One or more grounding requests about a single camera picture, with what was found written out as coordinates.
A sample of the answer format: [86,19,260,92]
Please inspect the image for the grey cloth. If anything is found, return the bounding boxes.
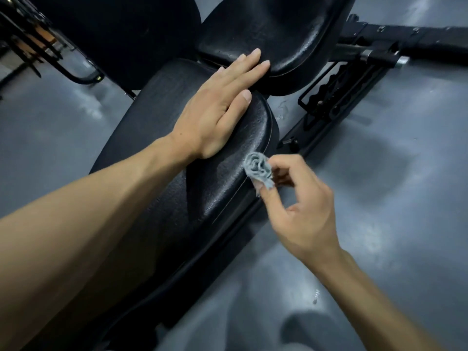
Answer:
[243,151,275,191]

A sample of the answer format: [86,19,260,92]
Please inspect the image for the black metal rack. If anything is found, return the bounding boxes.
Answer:
[0,0,105,87]

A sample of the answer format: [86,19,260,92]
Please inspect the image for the short black bench pad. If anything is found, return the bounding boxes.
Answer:
[197,0,357,98]

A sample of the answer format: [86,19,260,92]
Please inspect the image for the person's right hand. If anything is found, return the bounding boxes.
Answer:
[255,154,343,266]

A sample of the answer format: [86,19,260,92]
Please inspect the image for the long black bench pad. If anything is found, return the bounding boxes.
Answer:
[22,58,280,351]

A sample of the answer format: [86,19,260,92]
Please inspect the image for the person's right forearm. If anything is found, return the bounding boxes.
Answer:
[304,248,445,351]

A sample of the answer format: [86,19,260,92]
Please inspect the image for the person's left forearm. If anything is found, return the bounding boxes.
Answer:
[0,134,200,351]

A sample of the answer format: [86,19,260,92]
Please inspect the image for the black metal bench frame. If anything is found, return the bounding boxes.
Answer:
[277,14,468,158]

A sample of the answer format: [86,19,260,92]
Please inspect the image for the person's left hand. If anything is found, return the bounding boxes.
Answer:
[169,48,271,160]

